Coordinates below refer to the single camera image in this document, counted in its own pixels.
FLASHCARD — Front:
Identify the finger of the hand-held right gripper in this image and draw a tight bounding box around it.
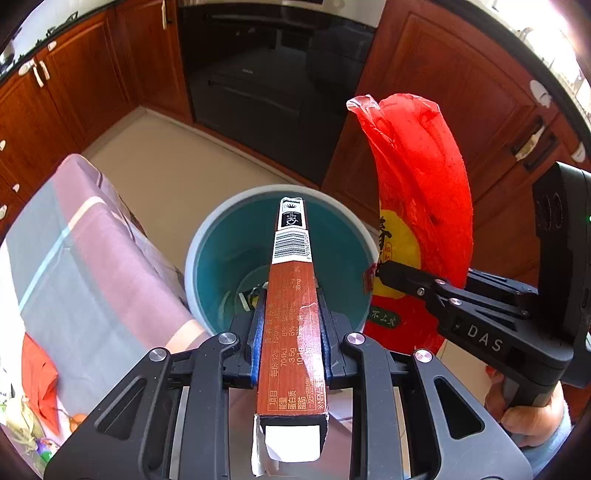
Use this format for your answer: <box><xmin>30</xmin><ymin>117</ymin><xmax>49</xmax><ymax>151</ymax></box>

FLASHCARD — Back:
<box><xmin>378</xmin><ymin>261</ymin><xmax>532</xmax><ymax>334</ymax></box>
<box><xmin>465</xmin><ymin>267</ymin><xmax>540</xmax><ymax>298</ymax></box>

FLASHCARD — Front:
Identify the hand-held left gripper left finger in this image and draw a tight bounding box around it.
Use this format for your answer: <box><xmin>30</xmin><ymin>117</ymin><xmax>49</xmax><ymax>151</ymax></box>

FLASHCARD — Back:
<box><xmin>44</xmin><ymin>284</ymin><xmax>269</xmax><ymax>480</ymax></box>

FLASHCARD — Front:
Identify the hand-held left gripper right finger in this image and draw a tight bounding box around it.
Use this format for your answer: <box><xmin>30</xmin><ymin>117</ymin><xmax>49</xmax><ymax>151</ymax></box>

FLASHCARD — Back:
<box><xmin>316</xmin><ymin>287</ymin><xmax>534</xmax><ymax>480</ymax></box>

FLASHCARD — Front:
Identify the long brown snack box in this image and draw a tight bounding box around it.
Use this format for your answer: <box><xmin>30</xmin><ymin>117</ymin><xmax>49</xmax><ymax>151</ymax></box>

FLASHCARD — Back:
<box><xmin>250</xmin><ymin>196</ymin><xmax>331</xmax><ymax>478</ymax></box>

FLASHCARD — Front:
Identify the red plastic bag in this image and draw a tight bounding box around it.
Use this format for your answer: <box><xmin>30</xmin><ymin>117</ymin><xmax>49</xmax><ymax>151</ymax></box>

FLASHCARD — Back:
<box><xmin>346</xmin><ymin>92</ymin><xmax>474</xmax><ymax>357</ymax></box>

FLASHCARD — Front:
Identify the teal trash bin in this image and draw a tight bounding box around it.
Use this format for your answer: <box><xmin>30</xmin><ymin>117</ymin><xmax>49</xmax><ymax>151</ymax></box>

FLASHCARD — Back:
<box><xmin>185</xmin><ymin>185</ymin><xmax>382</xmax><ymax>340</ymax></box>

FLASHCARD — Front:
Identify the person's right forearm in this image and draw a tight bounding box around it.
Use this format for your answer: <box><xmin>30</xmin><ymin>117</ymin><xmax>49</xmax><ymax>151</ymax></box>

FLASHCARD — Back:
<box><xmin>519</xmin><ymin>415</ymin><xmax>575</xmax><ymax>478</ymax></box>

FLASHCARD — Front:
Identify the person's right hand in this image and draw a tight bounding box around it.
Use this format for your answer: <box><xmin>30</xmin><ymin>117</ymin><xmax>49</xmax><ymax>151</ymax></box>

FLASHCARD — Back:
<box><xmin>485</xmin><ymin>364</ymin><xmax>571</xmax><ymax>448</ymax></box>

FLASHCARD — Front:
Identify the plaid tablecloth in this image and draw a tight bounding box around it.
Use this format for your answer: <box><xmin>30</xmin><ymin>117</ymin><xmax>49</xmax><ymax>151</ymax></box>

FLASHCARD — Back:
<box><xmin>0</xmin><ymin>154</ymin><xmax>218</xmax><ymax>462</ymax></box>

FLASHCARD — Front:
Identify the white cabinet child lock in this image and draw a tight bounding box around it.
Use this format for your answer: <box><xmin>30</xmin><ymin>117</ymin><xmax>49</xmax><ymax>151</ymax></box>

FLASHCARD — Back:
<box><xmin>529</xmin><ymin>79</ymin><xmax>553</xmax><ymax>110</ymax></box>

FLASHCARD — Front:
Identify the red snack packet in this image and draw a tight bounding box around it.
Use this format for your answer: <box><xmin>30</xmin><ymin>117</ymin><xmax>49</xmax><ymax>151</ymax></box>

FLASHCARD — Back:
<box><xmin>21</xmin><ymin>332</ymin><xmax>60</xmax><ymax>437</ymax></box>

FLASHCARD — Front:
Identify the black built-in oven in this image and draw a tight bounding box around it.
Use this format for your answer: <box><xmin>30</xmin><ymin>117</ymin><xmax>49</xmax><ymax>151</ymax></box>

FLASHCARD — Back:
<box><xmin>178</xmin><ymin>0</ymin><xmax>377</xmax><ymax>188</ymax></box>

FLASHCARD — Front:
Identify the crumpled printed wrapper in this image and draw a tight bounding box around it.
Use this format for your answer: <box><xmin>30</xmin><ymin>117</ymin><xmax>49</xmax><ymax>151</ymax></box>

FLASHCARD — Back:
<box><xmin>0</xmin><ymin>394</ymin><xmax>61</xmax><ymax>467</ymax></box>

